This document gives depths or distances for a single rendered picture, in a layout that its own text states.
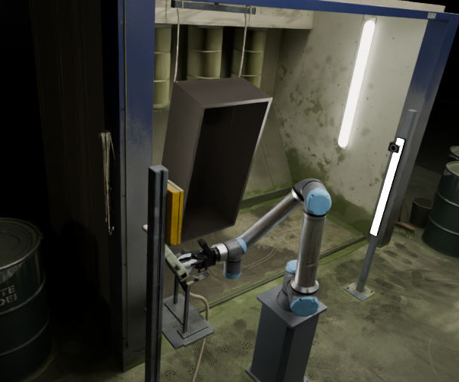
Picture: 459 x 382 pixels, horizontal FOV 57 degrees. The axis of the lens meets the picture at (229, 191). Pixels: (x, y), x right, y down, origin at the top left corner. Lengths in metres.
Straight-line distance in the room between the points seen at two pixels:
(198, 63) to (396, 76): 1.84
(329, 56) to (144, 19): 3.00
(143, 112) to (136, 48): 0.30
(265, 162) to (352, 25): 1.74
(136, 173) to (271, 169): 3.06
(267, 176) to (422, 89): 1.93
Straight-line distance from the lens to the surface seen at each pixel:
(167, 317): 2.23
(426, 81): 4.18
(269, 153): 5.12
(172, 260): 1.97
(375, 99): 4.44
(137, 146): 2.17
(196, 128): 2.75
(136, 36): 2.04
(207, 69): 4.14
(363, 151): 4.56
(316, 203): 2.02
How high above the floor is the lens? 2.31
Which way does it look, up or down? 26 degrees down
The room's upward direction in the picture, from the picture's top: 6 degrees clockwise
